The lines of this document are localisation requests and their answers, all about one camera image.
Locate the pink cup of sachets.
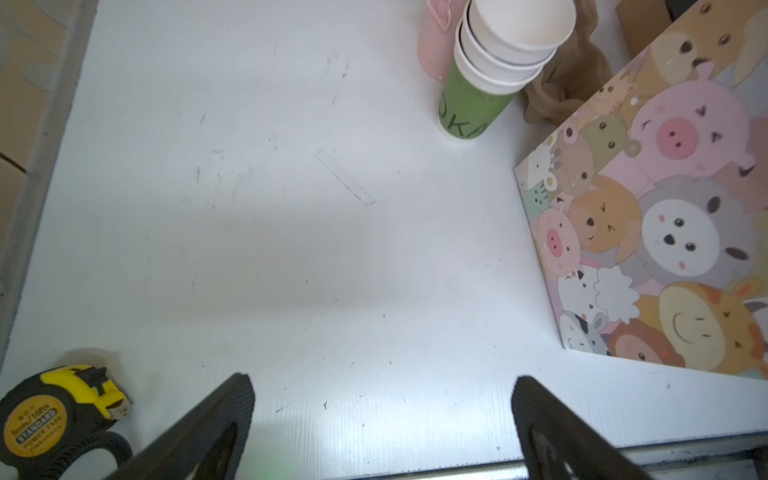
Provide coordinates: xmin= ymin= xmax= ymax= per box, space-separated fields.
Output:
xmin=417 ymin=0 xmax=467 ymax=80

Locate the cardboard napkin box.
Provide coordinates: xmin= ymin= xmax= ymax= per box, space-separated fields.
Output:
xmin=615 ymin=0 xmax=696 ymax=57

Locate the stack of pulp cup carriers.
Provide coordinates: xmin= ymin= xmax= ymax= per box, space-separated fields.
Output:
xmin=523 ymin=0 xmax=612 ymax=126

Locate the white paper gift bag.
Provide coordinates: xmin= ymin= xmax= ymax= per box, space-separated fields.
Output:
xmin=515 ymin=1 xmax=767 ymax=380

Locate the stack of paper cups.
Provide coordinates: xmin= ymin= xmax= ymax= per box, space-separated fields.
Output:
xmin=437 ymin=1 xmax=577 ymax=140

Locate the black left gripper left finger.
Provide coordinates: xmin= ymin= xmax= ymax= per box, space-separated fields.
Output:
xmin=109 ymin=373 xmax=256 ymax=479

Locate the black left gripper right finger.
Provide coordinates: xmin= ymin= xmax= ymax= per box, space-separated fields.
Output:
xmin=511 ymin=376 xmax=649 ymax=479

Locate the yellow tape measure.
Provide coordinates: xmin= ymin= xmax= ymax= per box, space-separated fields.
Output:
xmin=1 ymin=364 xmax=133 ymax=479

